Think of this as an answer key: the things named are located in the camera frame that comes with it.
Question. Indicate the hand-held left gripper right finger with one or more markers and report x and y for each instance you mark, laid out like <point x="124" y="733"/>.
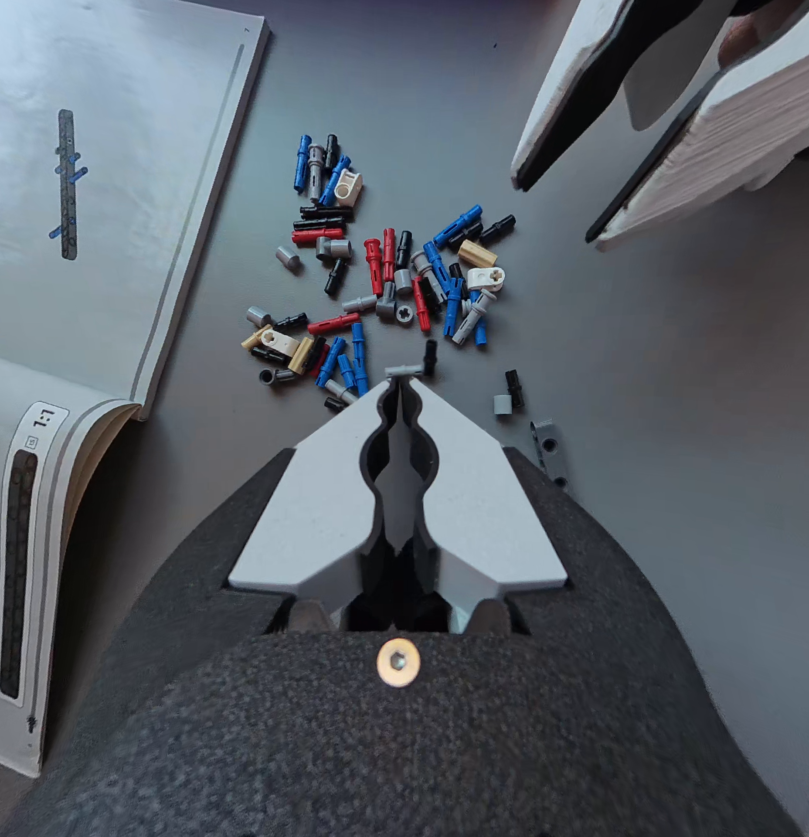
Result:
<point x="489" y="523"/>

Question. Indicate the small grey lego bush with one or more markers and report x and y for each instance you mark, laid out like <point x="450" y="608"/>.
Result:
<point x="502" y="404"/>

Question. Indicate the person's right hand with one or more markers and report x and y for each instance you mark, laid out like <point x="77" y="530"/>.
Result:
<point x="741" y="39"/>

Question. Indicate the dark grey lego beam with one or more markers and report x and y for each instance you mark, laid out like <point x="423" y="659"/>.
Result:
<point x="549" y="448"/>

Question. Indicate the white lego instruction booklet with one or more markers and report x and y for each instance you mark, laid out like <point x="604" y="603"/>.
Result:
<point x="117" y="294"/>

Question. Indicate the black lego pin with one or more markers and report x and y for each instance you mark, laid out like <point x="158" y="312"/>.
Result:
<point x="514" y="389"/>

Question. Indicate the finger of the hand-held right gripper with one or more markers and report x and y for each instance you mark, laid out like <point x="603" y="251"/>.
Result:
<point x="738" y="131"/>
<point x="568" y="98"/>

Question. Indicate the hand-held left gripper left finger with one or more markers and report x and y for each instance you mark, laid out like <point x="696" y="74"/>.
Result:
<point x="300" y="523"/>

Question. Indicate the light grey lego pin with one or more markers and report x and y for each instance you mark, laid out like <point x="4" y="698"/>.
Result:
<point x="404" y="370"/>

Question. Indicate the pile of lego pins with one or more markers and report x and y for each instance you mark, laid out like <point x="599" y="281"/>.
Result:
<point x="374" y="261"/>

